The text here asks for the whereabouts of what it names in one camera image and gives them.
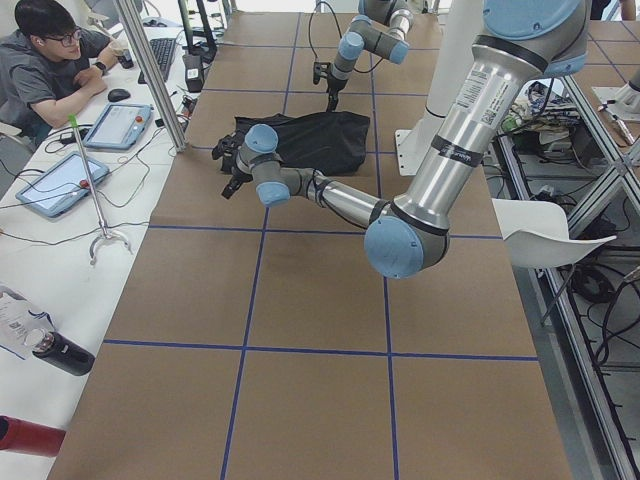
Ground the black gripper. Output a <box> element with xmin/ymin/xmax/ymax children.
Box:
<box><xmin>313</xmin><ymin>61</ymin><xmax>347</xmax><ymax>112</ymax></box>
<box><xmin>211</xmin><ymin>135</ymin><xmax>250</xmax><ymax>199</ymax></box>

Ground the black graphic t-shirt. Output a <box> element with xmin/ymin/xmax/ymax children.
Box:
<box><xmin>229</xmin><ymin>111</ymin><xmax>370</xmax><ymax>176</ymax></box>

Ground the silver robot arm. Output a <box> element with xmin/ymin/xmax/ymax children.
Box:
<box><xmin>313</xmin><ymin>1</ymin><xmax>413</xmax><ymax>112</ymax></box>
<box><xmin>222</xmin><ymin>1</ymin><xmax>591</xmax><ymax>279</ymax></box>

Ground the far blue teach pendant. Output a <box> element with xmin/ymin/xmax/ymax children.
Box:
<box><xmin>83</xmin><ymin>103</ymin><xmax>153</xmax><ymax>150</ymax></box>

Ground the blue teach pendant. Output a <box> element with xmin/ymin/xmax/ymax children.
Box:
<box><xmin>83</xmin><ymin>103</ymin><xmax>153</xmax><ymax>150</ymax></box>
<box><xmin>15</xmin><ymin>152</ymin><xmax>89</xmax><ymax>218</ymax></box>

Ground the metal reacher grabber tool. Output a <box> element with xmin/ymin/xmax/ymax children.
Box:
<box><xmin>68</xmin><ymin>113</ymin><xmax>135</xmax><ymax>266</ymax></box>

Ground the black computer mouse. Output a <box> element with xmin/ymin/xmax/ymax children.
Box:
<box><xmin>107</xmin><ymin>88</ymin><xmax>131</xmax><ymax>103</ymax></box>

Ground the black keyboard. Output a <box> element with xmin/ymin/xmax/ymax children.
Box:
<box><xmin>149</xmin><ymin>38</ymin><xmax>176</xmax><ymax>82</ymax></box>

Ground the near blue teach pendant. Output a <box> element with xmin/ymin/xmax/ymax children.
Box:
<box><xmin>15</xmin><ymin>152</ymin><xmax>89</xmax><ymax>218</ymax></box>

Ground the seated person grey shirt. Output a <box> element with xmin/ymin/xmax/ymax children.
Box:
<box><xmin>1</xmin><ymin>1</ymin><xmax>117</xmax><ymax>145</ymax></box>

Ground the white plastic chair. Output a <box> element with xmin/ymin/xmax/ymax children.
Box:
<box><xmin>492</xmin><ymin>199</ymin><xmax>617</xmax><ymax>269</ymax></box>

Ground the black water bottle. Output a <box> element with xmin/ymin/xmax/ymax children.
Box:
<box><xmin>24</xmin><ymin>329</ymin><xmax>95</xmax><ymax>376</ymax></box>

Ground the red bottle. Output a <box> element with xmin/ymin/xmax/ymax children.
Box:
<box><xmin>1</xmin><ymin>416</ymin><xmax>66</xmax><ymax>457</ymax></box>

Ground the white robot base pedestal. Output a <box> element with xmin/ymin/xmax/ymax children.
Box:
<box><xmin>394</xmin><ymin>0</ymin><xmax>481</xmax><ymax>176</ymax></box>

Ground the aluminium frame post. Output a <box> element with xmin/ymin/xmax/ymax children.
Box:
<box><xmin>114</xmin><ymin>0</ymin><xmax>187</xmax><ymax>153</ymax></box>

